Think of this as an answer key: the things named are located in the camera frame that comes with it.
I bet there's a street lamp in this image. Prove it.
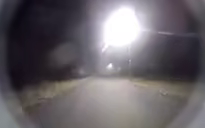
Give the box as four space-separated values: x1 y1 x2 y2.
101 6 142 76

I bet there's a pale grass verge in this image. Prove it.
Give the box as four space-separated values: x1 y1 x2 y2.
18 77 89 111
129 77 199 101

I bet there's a grey asphalt road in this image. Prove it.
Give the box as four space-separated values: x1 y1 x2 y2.
33 75 191 128

